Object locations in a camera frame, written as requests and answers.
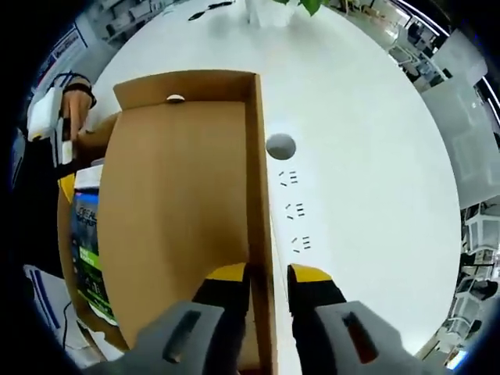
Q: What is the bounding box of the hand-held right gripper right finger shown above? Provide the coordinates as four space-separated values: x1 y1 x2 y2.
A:
287 263 430 375

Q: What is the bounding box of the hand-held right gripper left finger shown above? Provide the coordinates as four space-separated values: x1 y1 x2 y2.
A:
128 262 252 375

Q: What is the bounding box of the brown cardboard shoe box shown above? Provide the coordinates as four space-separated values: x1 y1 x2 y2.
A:
55 69 281 375

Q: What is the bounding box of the person's left hand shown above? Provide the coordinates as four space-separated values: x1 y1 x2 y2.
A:
64 91 93 138

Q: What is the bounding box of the table power socket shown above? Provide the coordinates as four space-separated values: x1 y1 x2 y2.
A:
277 170 301 187
290 234 313 254
284 202 306 220

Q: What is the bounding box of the white blue striped object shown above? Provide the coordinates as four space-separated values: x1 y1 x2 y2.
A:
23 264 105 363

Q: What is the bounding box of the group of white office chairs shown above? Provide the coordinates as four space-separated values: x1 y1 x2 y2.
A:
459 202 500 341

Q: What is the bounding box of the green potted plant white pot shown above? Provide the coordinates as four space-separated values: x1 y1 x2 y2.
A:
245 0 331 27

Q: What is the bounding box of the white frosted partition panel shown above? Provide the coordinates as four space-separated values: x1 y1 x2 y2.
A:
433 27 489 93

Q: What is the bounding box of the black cable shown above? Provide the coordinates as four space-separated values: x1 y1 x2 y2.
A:
50 71 79 89

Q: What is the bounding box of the black wrist strap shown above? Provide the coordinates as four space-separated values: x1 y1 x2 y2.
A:
63 79 98 109

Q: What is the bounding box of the blue white wall poster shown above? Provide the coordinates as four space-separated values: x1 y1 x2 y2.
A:
37 23 90 81

